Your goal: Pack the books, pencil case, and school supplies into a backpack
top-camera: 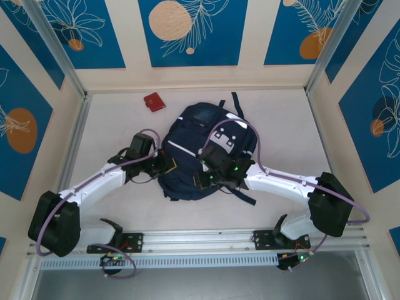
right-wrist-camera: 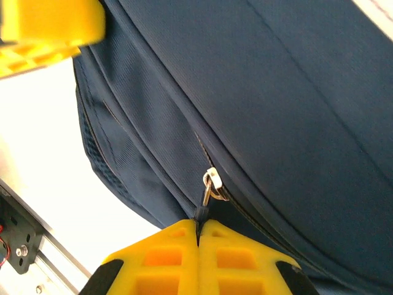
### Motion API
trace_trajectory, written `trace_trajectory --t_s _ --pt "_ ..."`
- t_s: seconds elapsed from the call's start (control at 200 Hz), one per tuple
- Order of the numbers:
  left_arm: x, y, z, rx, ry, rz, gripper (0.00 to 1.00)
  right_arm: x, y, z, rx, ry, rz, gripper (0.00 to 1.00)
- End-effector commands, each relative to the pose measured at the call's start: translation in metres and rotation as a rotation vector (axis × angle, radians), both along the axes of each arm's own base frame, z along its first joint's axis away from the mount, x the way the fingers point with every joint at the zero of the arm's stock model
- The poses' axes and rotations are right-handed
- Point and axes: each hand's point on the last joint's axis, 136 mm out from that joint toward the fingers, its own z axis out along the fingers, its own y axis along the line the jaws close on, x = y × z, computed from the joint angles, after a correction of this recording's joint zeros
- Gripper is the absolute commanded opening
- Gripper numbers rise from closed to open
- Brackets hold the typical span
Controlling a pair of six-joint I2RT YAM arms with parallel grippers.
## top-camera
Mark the aluminium frame post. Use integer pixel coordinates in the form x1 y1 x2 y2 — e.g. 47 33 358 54
21 0 87 98
304 0 366 94

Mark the red pencil case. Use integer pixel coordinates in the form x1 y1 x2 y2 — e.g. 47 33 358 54
142 92 168 113

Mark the grey metal panel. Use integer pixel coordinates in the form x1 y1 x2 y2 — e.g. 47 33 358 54
31 251 376 300

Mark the aluminium table side rail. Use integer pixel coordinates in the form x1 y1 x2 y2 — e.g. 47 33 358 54
303 89 353 226
51 92 93 204

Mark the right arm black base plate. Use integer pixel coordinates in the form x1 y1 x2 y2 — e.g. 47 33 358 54
252 229 312 251

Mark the grey slotted cable duct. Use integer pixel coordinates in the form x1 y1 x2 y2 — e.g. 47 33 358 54
39 252 279 271

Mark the navy blue backpack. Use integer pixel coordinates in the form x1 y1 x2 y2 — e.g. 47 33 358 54
157 91 258 206

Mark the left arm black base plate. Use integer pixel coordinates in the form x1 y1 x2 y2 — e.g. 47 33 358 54
86 232 144 254

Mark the aluminium mounting rail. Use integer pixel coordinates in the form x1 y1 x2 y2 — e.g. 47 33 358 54
26 225 372 258

